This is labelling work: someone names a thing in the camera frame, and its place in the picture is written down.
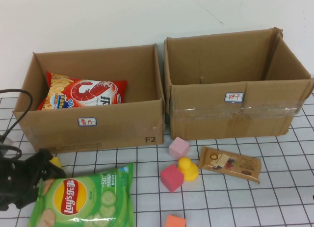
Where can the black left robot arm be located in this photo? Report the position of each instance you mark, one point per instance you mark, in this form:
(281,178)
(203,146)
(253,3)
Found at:
(7,178)

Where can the green Lay's chips bag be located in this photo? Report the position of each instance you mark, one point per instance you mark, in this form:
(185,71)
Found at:
(98,202)

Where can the orange foam cube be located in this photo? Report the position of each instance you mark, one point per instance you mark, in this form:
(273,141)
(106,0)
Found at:
(174,222)

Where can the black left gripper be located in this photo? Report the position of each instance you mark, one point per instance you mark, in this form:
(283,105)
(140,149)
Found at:
(27,183)

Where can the light pink foam cube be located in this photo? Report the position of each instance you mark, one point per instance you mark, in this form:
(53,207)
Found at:
(178,148)

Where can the white grid tablecloth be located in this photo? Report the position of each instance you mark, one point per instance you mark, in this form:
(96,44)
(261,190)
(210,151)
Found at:
(245,200)

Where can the yellow rubber duck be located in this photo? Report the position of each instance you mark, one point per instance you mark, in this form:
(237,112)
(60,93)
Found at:
(189,171)

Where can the cardboard box with clear tape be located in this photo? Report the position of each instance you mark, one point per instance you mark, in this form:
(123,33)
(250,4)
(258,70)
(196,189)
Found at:
(220,121)

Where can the dark pink foam cube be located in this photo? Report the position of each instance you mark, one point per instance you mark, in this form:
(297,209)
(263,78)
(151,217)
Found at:
(171,179)

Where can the cardboard box with F2 print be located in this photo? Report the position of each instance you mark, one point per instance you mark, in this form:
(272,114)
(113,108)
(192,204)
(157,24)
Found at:
(110,129)

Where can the yellow foam cube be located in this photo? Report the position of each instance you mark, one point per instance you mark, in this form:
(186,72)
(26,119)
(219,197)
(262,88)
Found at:
(56,161)

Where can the red shrimp chips bag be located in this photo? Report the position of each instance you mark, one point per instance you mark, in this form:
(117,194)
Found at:
(90,92)

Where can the brown biscuit packet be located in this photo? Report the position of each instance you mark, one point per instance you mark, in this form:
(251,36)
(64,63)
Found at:
(230,164)

